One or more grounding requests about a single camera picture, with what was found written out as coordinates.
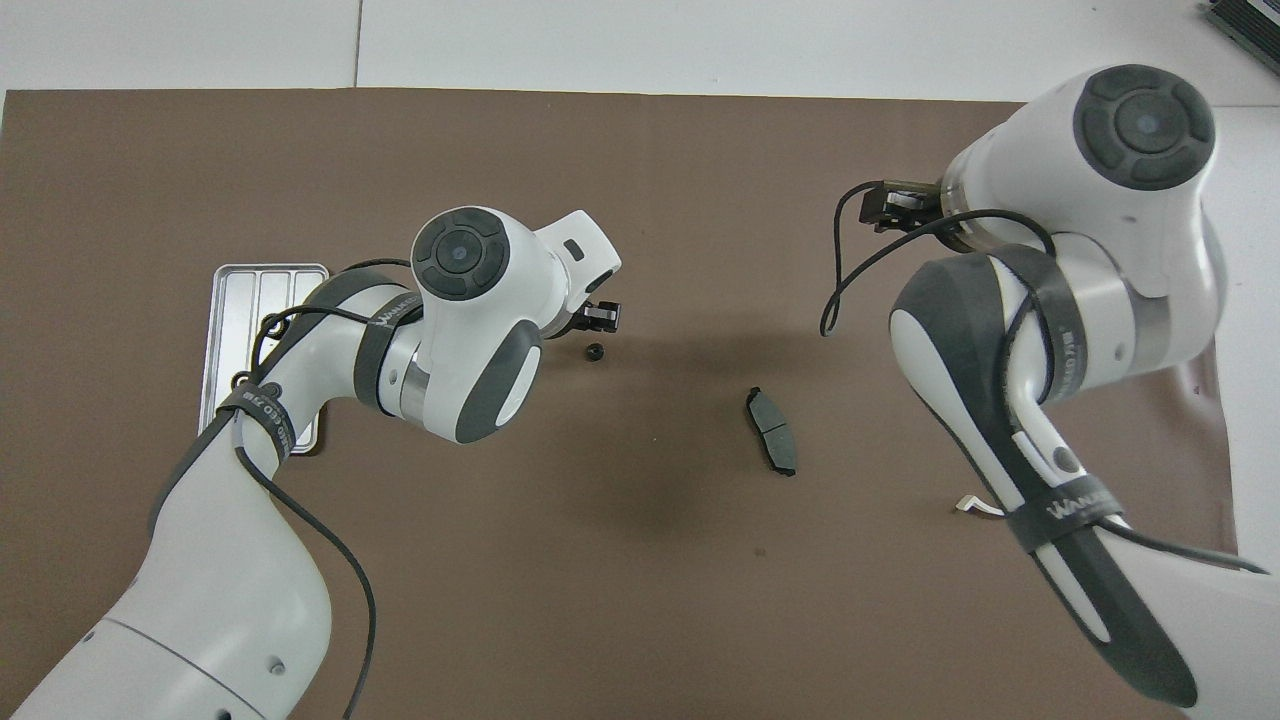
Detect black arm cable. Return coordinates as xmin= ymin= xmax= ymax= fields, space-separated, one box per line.
xmin=232 ymin=258 xmax=413 ymax=720
xmin=820 ymin=185 xmax=1271 ymax=576

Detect long grey brake pad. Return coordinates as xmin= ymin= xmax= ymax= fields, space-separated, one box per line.
xmin=746 ymin=386 xmax=798 ymax=478

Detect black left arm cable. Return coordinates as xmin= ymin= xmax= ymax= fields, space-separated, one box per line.
xmin=232 ymin=258 xmax=413 ymax=720

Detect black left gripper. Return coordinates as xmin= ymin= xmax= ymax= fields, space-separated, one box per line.
xmin=568 ymin=300 xmax=623 ymax=336

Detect silver metal tray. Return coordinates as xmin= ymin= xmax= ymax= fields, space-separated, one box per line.
xmin=197 ymin=263 xmax=331 ymax=456

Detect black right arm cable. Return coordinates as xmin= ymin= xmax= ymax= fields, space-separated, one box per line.
xmin=820 ymin=185 xmax=1271 ymax=576

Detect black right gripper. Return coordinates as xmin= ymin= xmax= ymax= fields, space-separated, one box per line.
xmin=862 ymin=180 xmax=951 ymax=236

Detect dark ribbed device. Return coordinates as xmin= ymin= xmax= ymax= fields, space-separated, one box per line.
xmin=1205 ymin=0 xmax=1280 ymax=76

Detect brown table mat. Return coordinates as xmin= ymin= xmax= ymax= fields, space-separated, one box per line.
xmin=0 ymin=88 xmax=1259 ymax=720

